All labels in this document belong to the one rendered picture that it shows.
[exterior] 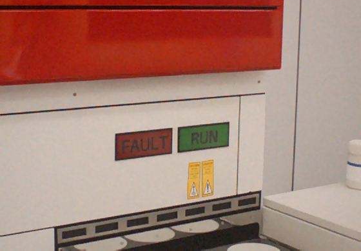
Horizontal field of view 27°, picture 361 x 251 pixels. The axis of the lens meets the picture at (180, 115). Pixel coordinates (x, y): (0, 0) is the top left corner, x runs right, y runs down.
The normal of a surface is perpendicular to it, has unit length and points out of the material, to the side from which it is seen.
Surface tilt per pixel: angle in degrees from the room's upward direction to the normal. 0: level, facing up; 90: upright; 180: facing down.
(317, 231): 90
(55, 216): 90
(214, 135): 90
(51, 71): 90
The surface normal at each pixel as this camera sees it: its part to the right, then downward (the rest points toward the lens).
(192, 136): 0.56, 0.15
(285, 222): -0.83, 0.07
